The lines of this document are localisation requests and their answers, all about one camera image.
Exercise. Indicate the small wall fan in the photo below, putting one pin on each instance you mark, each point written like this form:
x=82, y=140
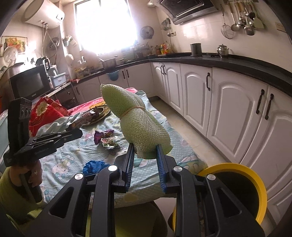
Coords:
x=146, y=32

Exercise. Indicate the person's left hand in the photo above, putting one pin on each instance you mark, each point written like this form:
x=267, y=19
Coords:
x=33, y=173

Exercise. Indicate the green spatula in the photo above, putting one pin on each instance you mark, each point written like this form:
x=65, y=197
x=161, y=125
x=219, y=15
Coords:
x=257, y=22

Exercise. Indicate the purple green snack wrapper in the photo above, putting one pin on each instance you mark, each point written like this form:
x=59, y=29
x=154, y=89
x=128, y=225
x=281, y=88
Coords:
x=106, y=139

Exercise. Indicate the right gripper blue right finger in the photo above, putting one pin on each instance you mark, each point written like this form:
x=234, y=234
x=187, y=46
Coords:
x=165, y=164

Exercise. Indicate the blue crumpled glove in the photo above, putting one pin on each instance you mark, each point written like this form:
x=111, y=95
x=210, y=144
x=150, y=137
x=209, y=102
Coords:
x=94, y=167

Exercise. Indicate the metal cooking pot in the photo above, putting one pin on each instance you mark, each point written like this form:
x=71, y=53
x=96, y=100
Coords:
x=109, y=63

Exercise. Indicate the wire mesh skimmer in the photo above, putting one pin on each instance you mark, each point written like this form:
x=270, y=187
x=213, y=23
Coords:
x=226, y=29

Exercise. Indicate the dark metal cup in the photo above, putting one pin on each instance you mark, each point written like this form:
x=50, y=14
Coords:
x=196, y=49

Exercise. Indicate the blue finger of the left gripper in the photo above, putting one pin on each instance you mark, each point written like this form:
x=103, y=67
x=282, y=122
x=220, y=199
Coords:
x=73, y=134

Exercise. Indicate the round metal tray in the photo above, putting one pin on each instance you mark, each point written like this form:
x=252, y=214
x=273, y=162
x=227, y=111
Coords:
x=102, y=115

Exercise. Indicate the steel teapot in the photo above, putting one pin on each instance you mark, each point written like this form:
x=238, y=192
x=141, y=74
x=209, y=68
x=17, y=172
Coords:
x=223, y=51

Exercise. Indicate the yellow red paper box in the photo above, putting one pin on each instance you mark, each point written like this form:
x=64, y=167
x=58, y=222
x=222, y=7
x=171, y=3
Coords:
x=83, y=118

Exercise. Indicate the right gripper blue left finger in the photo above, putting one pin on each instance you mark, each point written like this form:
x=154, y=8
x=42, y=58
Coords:
x=127, y=168

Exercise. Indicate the green foam net bundle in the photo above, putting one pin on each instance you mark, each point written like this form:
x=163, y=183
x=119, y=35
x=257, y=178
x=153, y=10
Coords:
x=138, y=126

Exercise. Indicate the red floral cushion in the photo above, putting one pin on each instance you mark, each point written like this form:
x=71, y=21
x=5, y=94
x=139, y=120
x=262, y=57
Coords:
x=44, y=112

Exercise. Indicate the white water heater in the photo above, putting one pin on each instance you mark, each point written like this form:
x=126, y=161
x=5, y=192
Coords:
x=43, y=13

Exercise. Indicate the black range hood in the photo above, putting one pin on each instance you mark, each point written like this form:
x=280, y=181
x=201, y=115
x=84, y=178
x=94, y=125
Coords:
x=181, y=11

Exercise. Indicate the black microwave oven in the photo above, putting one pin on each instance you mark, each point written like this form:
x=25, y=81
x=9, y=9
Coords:
x=31, y=83

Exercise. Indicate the yellow rimmed trash bin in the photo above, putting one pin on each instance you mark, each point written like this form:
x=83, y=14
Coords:
x=244, y=183

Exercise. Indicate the white power strip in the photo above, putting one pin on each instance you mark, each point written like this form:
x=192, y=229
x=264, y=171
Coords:
x=280, y=27

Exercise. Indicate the steel ladle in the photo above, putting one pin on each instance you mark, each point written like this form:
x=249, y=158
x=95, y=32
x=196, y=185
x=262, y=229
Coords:
x=234, y=27

